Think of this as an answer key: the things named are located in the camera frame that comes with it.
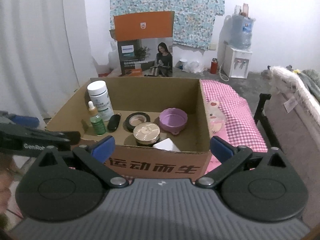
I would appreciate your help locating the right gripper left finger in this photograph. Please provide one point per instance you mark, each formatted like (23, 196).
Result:
(62, 186)

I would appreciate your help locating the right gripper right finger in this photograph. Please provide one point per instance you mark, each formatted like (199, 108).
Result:
(258, 186)

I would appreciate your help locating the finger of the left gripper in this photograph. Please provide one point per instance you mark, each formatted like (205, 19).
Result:
(26, 121)
(16, 137)

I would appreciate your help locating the green dropper bottle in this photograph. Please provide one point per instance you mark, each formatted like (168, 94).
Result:
(96, 120)

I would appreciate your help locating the white curtain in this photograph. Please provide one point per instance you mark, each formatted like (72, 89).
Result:
(45, 55)

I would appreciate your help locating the white supplement bottle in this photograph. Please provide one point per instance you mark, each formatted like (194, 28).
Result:
(99, 95)

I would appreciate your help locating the pink checkered cloth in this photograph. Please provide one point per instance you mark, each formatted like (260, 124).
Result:
(229, 117)

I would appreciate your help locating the grey and white bedding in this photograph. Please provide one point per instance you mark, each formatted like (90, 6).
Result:
(297, 86)

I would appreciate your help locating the black oval case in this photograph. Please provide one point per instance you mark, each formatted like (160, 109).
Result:
(113, 122)

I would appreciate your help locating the black tape roll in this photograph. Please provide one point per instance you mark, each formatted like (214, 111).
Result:
(135, 119)

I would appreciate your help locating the white small box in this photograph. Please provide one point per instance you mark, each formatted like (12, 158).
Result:
(166, 145)

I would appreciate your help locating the purple plastic lid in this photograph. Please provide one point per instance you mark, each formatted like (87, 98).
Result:
(173, 120)

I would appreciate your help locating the brown cardboard box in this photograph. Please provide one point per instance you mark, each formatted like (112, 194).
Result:
(163, 131)

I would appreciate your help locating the white water dispenser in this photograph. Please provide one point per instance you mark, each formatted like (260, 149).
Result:
(236, 62)

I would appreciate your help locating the red thermos bottle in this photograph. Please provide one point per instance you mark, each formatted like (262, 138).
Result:
(214, 66)

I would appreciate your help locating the white plastic bag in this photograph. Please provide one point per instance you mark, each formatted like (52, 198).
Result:
(193, 67)

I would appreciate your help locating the orange Philips appliance box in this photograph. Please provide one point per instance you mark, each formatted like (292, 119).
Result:
(144, 43)

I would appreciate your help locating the blue water jug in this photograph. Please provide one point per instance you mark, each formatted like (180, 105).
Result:
(242, 28)

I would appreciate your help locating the floral blue hanging cloth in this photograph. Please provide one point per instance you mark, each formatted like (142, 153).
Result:
(193, 19)

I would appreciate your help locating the black metal bed frame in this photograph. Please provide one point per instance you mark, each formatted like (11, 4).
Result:
(261, 118)

